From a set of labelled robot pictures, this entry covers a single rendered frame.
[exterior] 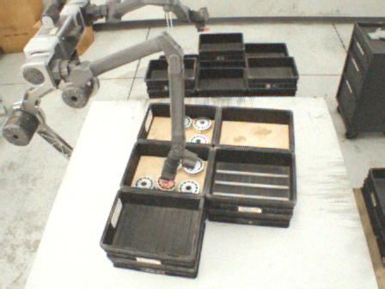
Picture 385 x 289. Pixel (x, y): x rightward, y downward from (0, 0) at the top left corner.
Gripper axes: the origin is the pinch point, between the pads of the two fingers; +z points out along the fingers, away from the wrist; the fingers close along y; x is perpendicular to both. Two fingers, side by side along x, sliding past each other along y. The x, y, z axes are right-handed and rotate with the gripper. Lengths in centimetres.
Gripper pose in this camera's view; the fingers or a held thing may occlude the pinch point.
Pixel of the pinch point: (166, 181)
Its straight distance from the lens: 165.1
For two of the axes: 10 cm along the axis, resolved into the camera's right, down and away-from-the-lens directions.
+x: -9.6, -2.9, -0.7
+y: 1.5, -6.8, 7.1
